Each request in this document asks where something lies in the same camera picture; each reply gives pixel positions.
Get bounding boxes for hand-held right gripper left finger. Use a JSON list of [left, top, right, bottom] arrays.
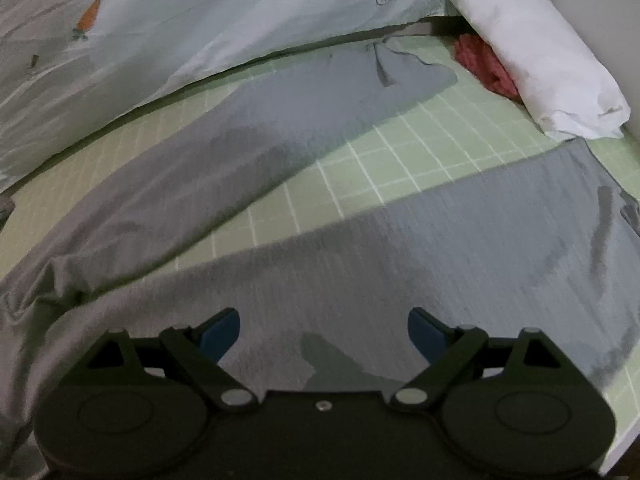
[[85, 307, 258, 413]]

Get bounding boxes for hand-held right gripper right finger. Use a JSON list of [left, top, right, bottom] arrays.
[[392, 306, 568, 413]]

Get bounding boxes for grey heathered pants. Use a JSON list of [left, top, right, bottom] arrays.
[[0, 37, 640, 461]]

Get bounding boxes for red cloth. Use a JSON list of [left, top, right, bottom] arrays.
[[454, 32, 523, 101]]

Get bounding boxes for white folded cloth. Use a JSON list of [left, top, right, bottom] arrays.
[[446, 0, 632, 141]]

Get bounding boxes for carrot print light blue quilt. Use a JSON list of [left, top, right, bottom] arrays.
[[0, 0, 538, 193]]

